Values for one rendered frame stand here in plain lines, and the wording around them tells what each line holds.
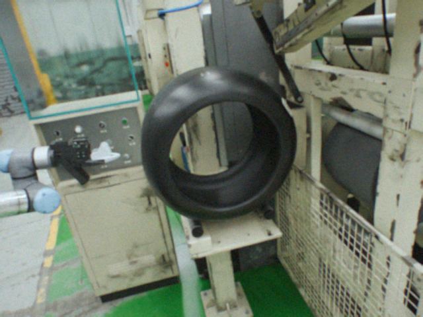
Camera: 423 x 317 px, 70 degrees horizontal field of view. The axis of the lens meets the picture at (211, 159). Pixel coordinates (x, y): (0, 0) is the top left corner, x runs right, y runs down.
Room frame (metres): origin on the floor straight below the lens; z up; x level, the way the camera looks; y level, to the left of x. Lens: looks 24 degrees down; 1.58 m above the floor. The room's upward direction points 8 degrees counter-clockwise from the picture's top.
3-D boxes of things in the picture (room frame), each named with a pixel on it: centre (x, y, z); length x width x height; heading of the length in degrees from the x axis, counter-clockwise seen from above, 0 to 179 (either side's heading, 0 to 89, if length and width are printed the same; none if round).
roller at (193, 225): (1.07, 0.11, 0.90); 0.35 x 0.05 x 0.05; 9
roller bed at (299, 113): (1.38, -0.36, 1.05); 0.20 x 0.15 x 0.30; 9
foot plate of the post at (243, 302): (1.35, 0.04, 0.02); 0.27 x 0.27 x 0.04; 9
